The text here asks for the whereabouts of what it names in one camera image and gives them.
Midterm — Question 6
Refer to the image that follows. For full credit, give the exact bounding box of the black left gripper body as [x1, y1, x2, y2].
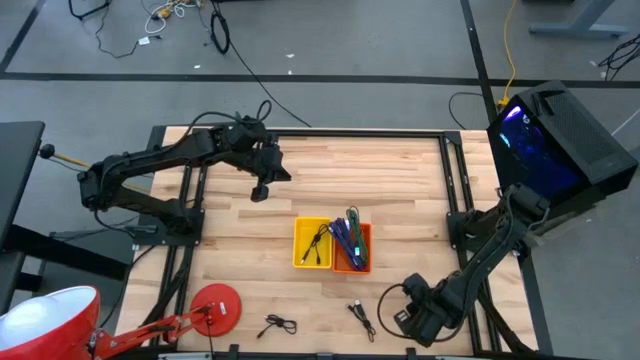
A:
[251, 142, 286, 184]

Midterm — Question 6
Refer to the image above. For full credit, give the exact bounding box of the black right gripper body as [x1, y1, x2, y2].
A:
[407, 294, 449, 349]

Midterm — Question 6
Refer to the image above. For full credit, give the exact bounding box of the black cable with white plug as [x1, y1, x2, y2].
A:
[347, 299, 377, 344]

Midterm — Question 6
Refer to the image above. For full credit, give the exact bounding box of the thin black USB cable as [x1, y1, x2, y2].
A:
[256, 313, 299, 340]
[299, 223, 331, 266]

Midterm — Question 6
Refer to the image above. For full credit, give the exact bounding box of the blue USB cable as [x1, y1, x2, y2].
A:
[327, 216, 369, 273]

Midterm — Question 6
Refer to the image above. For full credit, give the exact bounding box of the green USB cable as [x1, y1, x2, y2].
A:
[345, 205, 371, 266]

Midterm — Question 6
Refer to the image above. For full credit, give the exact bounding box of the yellow plastic basket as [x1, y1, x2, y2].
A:
[292, 215, 335, 270]

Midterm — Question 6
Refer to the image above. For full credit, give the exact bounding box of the orange plastic basket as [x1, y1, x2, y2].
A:
[331, 219, 374, 275]

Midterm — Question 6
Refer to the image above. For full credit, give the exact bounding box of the red desk lamp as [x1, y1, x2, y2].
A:
[0, 283, 244, 360]

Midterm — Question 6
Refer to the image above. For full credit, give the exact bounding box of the wooden stick with black knob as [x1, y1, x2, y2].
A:
[38, 143, 151, 194]

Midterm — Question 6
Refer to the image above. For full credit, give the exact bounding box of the black computer tower blue light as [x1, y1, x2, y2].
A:
[486, 79, 640, 214]

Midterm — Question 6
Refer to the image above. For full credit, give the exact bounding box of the black side desk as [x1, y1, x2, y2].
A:
[0, 119, 134, 314]

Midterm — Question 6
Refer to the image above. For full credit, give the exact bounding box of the grey desk leg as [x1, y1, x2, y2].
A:
[527, 0, 631, 39]

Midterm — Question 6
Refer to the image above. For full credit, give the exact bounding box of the black aluminium table frame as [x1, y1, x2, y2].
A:
[132, 127, 541, 360]

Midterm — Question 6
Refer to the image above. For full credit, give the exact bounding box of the black coiled floor cable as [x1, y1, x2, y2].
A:
[208, 0, 312, 129]

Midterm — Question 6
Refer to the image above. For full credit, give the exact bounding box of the black looped floor cable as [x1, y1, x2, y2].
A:
[447, 91, 486, 130]

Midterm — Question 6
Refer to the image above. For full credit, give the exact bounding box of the white floor cable bundle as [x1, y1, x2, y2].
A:
[137, 0, 201, 46]

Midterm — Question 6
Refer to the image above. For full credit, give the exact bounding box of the yellow floor cable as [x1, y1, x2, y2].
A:
[497, 0, 519, 109]

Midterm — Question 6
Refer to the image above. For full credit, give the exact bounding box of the black floor cable bundle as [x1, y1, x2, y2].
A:
[597, 32, 640, 81]

